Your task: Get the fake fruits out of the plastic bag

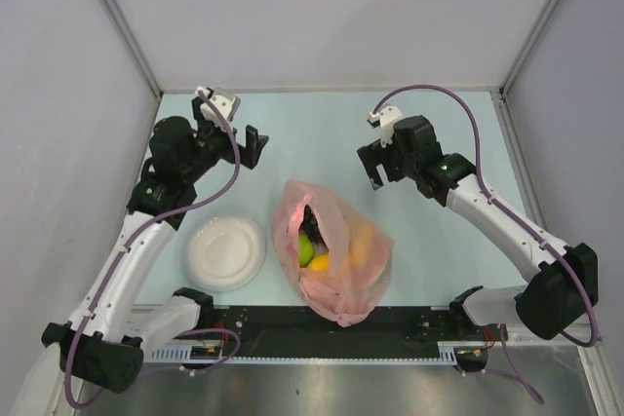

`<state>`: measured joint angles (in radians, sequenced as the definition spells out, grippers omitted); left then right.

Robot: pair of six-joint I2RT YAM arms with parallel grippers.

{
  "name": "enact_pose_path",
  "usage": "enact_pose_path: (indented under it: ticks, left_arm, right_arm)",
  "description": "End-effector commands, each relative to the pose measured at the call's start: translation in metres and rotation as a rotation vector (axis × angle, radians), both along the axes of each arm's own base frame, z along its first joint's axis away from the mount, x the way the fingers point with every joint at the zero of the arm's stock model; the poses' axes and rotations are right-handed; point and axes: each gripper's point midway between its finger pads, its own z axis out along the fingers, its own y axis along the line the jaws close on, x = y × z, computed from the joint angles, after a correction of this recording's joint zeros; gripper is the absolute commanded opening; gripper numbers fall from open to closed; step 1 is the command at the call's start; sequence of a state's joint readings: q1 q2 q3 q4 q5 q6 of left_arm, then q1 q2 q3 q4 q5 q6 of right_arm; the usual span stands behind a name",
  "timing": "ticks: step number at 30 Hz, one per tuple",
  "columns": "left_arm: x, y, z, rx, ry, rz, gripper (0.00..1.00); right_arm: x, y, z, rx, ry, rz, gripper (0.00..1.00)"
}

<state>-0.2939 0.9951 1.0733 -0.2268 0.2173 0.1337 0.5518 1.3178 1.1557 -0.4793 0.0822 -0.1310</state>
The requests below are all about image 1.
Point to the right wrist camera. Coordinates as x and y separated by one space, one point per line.
384 120

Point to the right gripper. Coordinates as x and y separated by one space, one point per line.
370 156

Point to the orange fake fruit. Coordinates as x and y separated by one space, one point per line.
361 245

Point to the white cable duct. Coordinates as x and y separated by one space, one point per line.
196 353

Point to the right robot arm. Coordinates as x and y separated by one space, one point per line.
561 281

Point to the green fake apple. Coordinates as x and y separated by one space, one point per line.
306 251

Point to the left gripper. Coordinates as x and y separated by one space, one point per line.
223 132

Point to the dark fake grapes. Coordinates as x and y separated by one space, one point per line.
310 227

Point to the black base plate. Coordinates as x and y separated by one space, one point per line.
296 332

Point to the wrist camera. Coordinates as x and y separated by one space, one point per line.
217 106
384 120

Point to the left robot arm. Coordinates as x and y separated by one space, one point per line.
97 344

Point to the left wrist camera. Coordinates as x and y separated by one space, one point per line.
217 106

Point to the pink plastic bag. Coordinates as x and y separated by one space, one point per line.
343 294

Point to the yellow fake mango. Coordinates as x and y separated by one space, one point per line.
320 263

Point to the white paper plate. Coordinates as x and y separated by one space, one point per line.
224 253

